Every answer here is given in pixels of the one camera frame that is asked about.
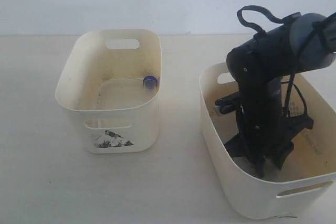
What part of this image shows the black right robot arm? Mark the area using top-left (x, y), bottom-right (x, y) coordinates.
top-left (216, 13), bottom-right (335, 177)

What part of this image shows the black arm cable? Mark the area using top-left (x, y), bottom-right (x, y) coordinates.
top-left (237, 5), bottom-right (331, 120)

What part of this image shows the cream plastic bin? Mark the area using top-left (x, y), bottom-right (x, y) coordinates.
top-left (199, 62), bottom-right (335, 220)
top-left (55, 29), bottom-right (162, 154)

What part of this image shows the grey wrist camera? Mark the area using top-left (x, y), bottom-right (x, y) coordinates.
top-left (214, 97), bottom-right (240, 116)

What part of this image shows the blue-capped clear tube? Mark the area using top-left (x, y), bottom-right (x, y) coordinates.
top-left (142, 75), bottom-right (159, 90)

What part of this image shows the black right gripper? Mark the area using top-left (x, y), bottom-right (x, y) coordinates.
top-left (224, 114), bottom-right (314, 178)

